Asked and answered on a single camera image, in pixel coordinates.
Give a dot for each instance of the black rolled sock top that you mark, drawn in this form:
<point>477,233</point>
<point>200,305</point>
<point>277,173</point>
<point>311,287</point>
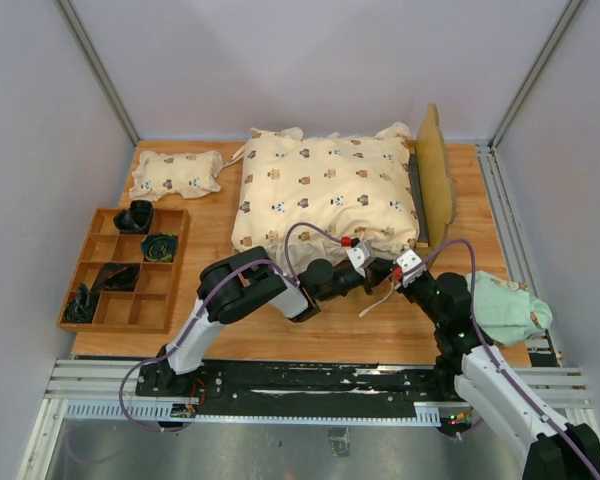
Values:
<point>136,219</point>

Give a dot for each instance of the dark patterned sock bottom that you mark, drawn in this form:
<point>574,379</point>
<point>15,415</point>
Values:
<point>81,309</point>

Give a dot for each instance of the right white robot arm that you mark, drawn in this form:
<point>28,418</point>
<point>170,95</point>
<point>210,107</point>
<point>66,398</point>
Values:
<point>546,444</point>

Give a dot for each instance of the wooden pet bed frame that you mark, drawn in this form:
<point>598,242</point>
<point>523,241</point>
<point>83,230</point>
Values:
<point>433,192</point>

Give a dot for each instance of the small animal print pillow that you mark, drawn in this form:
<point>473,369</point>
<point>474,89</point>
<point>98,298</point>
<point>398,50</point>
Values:
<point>190,175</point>

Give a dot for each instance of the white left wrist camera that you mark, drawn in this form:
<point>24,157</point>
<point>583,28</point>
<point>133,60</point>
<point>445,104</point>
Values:
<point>359,256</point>

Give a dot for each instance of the rolled dark green sock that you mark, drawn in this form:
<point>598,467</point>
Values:
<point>159,247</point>

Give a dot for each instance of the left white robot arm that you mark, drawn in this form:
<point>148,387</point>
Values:
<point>232,289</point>

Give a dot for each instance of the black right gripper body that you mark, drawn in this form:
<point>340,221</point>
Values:
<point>421,292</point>

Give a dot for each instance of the white slotted cable duct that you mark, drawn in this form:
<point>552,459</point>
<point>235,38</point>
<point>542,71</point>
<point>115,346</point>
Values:
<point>160,411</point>

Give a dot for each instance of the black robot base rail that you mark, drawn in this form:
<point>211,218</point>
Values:
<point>266,387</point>

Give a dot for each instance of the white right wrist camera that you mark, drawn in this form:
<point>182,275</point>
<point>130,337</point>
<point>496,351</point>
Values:
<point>409,266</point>

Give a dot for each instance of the wooden compartment tray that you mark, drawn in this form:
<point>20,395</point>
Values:
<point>149,308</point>

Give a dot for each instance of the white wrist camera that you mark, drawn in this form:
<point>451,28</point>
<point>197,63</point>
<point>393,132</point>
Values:
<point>359,256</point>
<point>409,266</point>

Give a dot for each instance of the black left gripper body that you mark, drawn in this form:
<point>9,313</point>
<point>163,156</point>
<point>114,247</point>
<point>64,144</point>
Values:
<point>347,282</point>

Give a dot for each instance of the mint green cloth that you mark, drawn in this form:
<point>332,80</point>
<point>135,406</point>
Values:
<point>506,311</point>

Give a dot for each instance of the cream animal print mattress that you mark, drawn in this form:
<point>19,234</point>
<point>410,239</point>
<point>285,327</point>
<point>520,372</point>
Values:
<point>299,196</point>

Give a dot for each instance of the dark folded sock middle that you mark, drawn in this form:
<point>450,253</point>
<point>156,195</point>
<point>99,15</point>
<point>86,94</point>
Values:
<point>120,277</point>

